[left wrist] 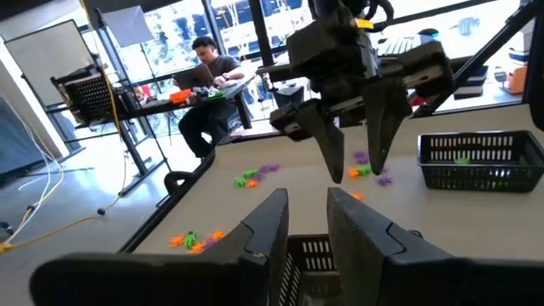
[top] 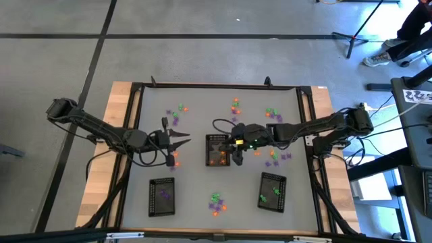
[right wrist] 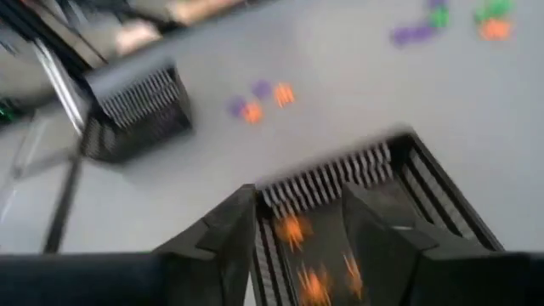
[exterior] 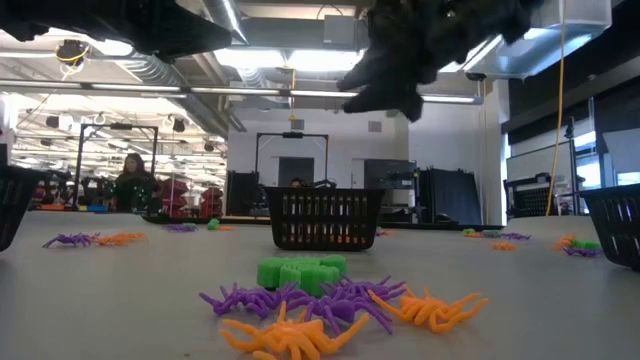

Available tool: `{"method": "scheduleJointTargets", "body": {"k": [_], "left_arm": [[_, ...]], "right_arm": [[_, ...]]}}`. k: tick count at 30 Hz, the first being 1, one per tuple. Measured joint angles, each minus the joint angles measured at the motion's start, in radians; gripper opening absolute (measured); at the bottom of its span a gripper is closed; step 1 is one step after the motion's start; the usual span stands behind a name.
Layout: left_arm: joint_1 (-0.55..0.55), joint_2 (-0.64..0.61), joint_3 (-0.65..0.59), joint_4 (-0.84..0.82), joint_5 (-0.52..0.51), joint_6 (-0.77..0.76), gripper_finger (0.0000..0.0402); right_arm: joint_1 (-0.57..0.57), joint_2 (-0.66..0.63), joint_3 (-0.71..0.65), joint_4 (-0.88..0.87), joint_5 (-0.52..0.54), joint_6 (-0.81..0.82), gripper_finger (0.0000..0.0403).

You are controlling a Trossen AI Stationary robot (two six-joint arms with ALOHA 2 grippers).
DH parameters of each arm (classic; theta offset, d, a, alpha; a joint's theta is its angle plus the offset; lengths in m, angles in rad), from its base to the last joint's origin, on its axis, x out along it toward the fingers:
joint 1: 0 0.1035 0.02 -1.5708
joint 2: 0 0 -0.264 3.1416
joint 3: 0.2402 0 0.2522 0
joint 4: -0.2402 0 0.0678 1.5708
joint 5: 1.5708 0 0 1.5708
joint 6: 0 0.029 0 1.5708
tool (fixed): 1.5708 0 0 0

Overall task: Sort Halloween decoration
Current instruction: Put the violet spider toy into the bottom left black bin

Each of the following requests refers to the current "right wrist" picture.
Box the grey table mat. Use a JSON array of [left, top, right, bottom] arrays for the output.
[[0, 0, 544, 256]]

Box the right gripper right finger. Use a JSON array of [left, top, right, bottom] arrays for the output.
[[342, 181, 544, 306]]

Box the black slotted plastic basket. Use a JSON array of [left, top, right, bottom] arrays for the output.
[[79, 62, 193, 165], [248, 130, 506, 306]]

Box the silver aluminium bar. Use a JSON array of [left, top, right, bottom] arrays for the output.
[[32, 38, 91, 133]]

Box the person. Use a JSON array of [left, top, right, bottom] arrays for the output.
[[112, 19, 165, 56]]

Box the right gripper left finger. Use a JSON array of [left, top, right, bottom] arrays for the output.
[[0, 184, 258, 306]]

